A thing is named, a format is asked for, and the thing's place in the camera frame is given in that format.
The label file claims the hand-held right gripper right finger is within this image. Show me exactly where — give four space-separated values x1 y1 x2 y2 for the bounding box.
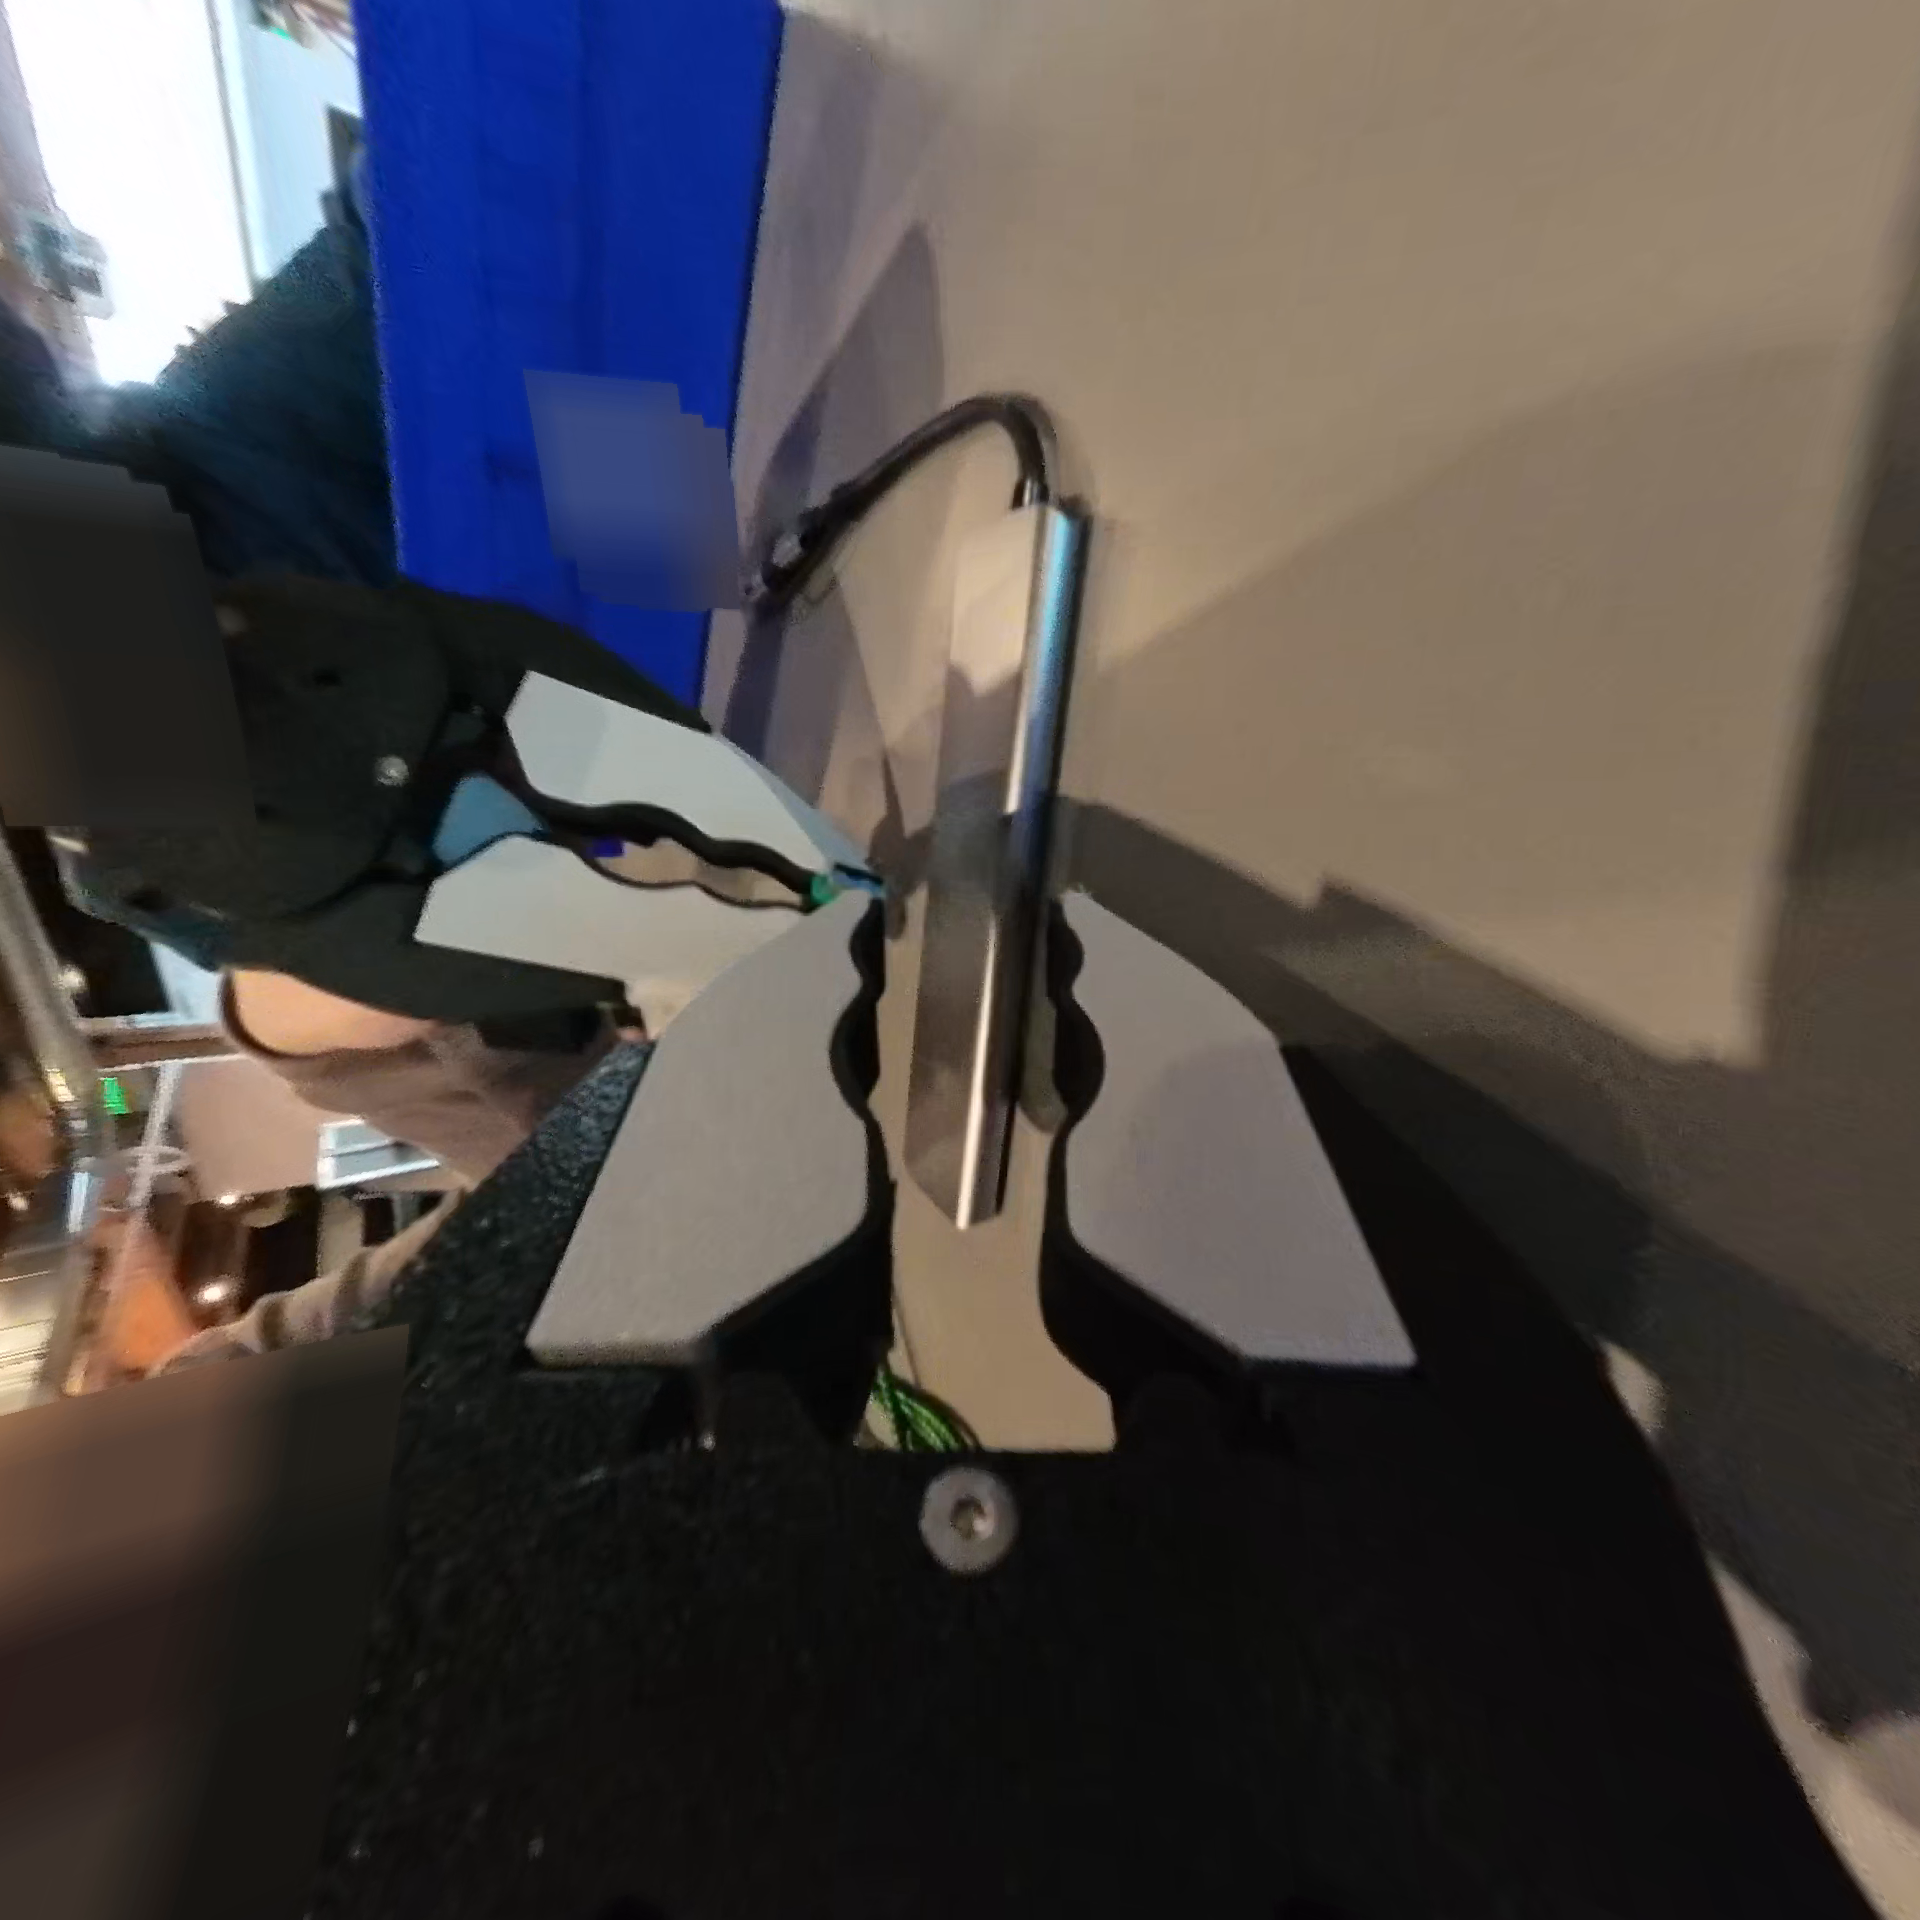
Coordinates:
1047 893 1422 1374

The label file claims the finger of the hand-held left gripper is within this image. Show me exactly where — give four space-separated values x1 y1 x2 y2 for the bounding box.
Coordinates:
410 836 889 1000
499 668 889 875

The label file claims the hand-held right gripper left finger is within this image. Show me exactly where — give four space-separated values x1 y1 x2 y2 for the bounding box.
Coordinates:
525 900 900 1368

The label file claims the green braided usb cable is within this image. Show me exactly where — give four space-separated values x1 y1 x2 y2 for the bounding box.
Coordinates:
802 867 986 1456

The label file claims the grey usb hub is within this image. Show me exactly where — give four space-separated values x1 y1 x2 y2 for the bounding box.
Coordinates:
900 502 1097 1231

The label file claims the person's left forearm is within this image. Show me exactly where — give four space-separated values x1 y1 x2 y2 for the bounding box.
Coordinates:
292 1026 647 1202

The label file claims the person's left hand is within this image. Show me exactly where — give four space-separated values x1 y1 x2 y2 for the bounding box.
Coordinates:
221 970 454 1112

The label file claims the blue plastic storage bin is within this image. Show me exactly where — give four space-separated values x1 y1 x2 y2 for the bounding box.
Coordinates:
353 0 785 712

